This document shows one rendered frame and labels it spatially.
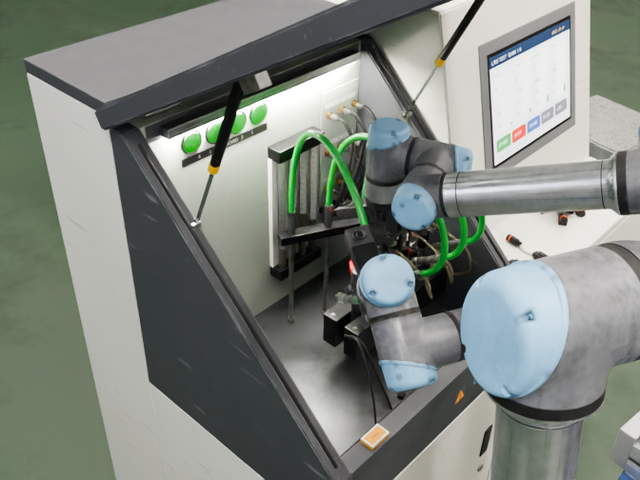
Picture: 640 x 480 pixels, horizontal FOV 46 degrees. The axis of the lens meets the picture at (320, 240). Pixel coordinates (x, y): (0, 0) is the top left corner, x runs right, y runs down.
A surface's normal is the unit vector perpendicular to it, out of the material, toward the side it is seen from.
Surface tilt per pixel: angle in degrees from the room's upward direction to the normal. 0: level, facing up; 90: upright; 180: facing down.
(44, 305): 0
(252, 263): 90
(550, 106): 76
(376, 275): 45
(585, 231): 0
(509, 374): 83
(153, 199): 90
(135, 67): 0
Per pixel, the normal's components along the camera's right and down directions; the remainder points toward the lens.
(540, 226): 0.02, -0.81
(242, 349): -0.68, 0.42
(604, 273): 0.11, -0.65
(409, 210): -0.38, 0.53
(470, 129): 0.72, 0.21
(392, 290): 0.00, -0.15
